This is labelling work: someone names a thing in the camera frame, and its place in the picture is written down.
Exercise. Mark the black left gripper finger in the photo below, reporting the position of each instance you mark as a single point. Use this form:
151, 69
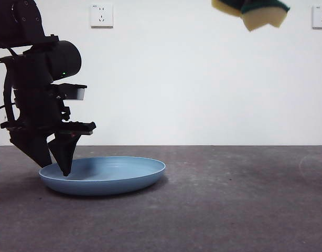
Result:
32, 147
65, 152

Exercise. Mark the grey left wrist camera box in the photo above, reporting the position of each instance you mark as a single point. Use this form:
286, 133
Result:
78, 94

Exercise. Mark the white wall socket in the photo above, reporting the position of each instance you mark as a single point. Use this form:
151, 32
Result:
321, 17
102, 15

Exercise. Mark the yellow sponge with green pad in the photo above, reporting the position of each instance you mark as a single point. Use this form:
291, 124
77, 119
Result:
258, 18

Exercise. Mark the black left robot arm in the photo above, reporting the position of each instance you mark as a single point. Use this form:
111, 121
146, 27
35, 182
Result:
24, 26

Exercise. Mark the blue round plate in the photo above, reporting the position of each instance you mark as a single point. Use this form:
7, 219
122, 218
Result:
111, 181

